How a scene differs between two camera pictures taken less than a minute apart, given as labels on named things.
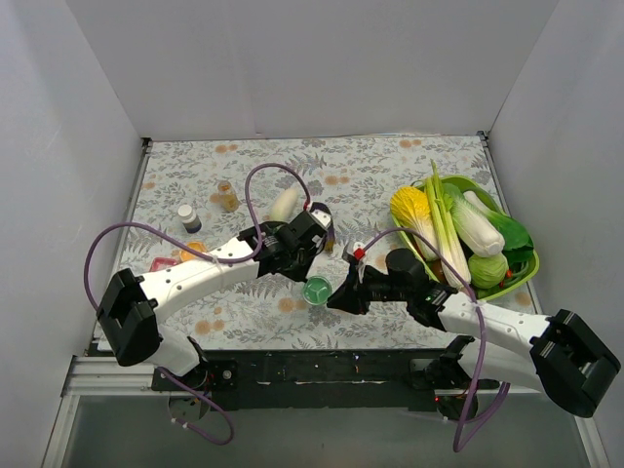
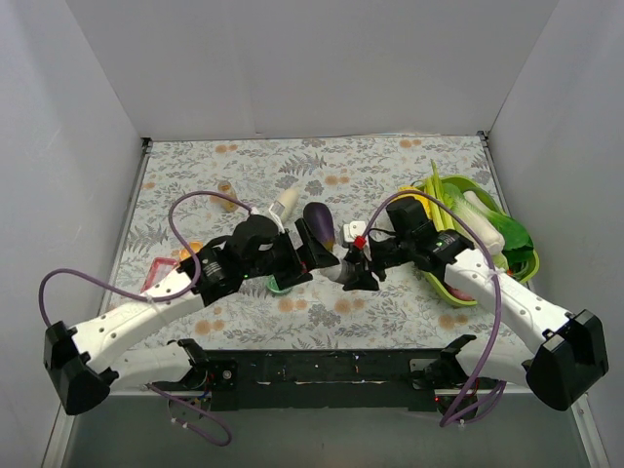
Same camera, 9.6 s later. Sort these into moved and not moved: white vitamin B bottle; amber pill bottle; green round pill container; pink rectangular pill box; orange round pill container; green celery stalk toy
Moved: green round pill container; white vitamin B bottle
Not moved: pink rectangular pill box; amber pill bottle; green celery stalk toy; orange round pill container
